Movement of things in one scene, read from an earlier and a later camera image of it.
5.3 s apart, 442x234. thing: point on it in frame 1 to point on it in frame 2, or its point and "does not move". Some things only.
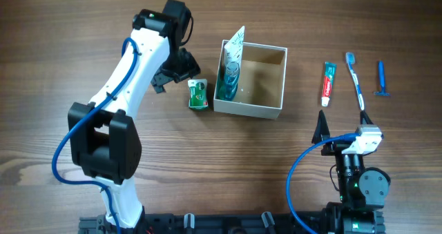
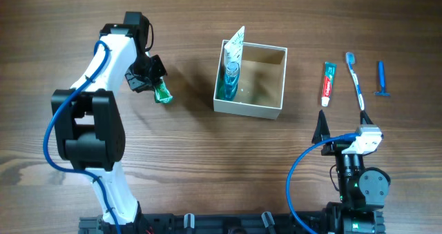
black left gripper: (190, 67) to (139, 84)
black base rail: (219, 223) does not move
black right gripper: (322, 132) does not move
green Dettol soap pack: (197, 94) to (161, 92)
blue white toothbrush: (351, 60) does not move
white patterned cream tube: (233, 53) does not move
